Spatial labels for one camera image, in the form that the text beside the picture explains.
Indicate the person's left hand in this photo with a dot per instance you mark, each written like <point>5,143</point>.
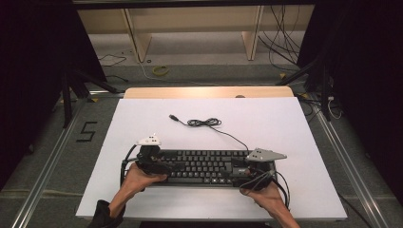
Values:
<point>136,180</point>

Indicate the person's right hand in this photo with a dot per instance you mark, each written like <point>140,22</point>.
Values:
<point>272,199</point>

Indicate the black overhead beam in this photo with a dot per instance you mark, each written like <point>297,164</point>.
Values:
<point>190,2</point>

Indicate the black computer keyboard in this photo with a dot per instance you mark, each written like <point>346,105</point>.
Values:
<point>202,164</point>

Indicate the black curtain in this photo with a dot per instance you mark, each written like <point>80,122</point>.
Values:
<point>31,63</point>
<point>364,63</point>

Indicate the aluminium floor rail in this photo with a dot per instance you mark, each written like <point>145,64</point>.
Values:
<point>351,171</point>
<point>47,167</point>

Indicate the yellow tape roll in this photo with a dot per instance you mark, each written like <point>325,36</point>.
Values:
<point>156,72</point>

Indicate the black metal stand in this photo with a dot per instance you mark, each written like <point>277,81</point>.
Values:
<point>324,95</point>
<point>66,101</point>

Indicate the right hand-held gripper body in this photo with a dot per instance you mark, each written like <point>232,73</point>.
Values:
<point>263,172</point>

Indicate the black left sleeve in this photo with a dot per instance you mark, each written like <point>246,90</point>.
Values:
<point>103,215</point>

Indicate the light wooden shelf unit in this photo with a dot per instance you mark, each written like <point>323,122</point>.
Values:
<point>139,41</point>

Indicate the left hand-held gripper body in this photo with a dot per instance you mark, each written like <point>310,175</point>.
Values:
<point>150,160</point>

